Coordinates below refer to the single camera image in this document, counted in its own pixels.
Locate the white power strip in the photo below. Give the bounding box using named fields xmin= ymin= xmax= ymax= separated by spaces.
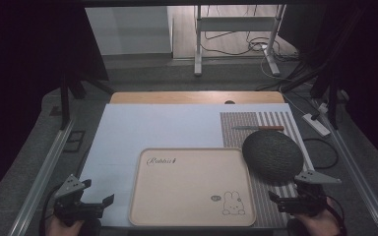
xmin=301 ymin=112 xmax=332 ymax=138

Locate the white metal desk frame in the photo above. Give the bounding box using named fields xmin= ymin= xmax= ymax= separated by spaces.
xmin=193 ymin=4 xmax=287 ymax=78

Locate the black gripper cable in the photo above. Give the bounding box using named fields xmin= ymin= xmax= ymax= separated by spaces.
xmin=38 ymin=183 xmax=63 ymax=236
xmin=326 ymin=195 xmax=348 ymax=236

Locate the pale blue board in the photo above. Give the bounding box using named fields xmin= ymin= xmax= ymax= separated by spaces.
xmin=78 ymin=102 xmax=292 ymax=228

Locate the beige tray with rabbit drawing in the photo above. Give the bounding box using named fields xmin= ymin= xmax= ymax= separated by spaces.
xmin=128 ymin=147 xmax=257 ymax=228

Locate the person's left hand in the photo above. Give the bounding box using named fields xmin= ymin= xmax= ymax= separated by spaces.
xmin=45 ymin=215 xmax=87 ymax=236

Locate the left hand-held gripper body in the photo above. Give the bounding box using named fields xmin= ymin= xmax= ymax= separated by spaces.
xmin=52 ymin=174 xmax=104 ymax=227

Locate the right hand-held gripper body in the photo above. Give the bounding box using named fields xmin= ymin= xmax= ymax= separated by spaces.
xmin=277 ymin=169 xmax=343 ymax=217

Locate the dark grey round cloth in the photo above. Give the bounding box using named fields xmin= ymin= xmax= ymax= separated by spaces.
xmin=241 ymin=130 xmax=305 ymax=183

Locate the person's right hand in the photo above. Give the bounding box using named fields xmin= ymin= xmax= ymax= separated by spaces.
xmin=294 ymin=199 xmax=343 ymax=236

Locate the tangle of floor cables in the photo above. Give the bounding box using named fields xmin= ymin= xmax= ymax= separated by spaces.
xmin=200 ymin=29 xmax=301 ymax=63

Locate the white cabinet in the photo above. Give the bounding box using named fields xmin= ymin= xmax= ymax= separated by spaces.
xmin=85 ymin=5 xmax=174 ymax=56

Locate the aluminium rail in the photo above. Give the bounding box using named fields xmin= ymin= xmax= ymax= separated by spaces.
xmin=7 ymin=119 xmax=76 ymax=236
xmin=319 ymin=107 xmax=378 ymax=236

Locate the knife with red-brown handle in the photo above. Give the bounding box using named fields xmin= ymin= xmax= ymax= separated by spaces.
xmin=231 ymin=125 xmax=285 ymax=132

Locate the black cable loop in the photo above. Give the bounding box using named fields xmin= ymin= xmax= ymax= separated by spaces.
xmin=302 ymin=137 xmax=340 ymax=171

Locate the black metal stand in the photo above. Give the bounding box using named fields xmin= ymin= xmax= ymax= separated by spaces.
xmin=58 ymin=62 xmax=115 ymax=131
xmin=280 ymin=58 xmax=348 ymax=131

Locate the grey striped mat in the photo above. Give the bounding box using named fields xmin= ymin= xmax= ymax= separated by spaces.
xmin=219 ymin=110 xmax=315 ymax=229

